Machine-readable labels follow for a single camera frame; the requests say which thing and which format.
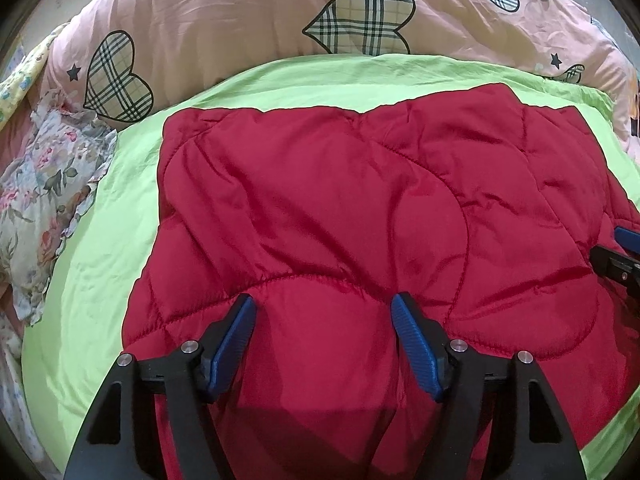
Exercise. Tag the white dotted sheet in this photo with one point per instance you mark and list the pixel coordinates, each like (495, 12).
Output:
(13, 402)

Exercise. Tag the pink duvet with plaid hearts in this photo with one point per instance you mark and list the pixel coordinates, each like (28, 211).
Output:
(127, 59)

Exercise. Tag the red quilted padded coat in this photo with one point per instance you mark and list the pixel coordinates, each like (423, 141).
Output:
(482, 208)

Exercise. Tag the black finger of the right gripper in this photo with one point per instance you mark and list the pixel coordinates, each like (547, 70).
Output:
(627, 239)
(617, 267)

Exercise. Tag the yellow floral blanket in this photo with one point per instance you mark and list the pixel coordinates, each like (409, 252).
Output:
(15, 87)

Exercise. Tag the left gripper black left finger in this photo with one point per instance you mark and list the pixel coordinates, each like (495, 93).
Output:
(120, 439)

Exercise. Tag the floral ruffled pillow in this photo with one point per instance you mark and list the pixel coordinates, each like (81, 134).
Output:
(45, 192)

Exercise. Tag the lime green bed sheet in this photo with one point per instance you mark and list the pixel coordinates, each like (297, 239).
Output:
(68, 352)

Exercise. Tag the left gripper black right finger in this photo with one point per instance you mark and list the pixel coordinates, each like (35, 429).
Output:
(510, 398)

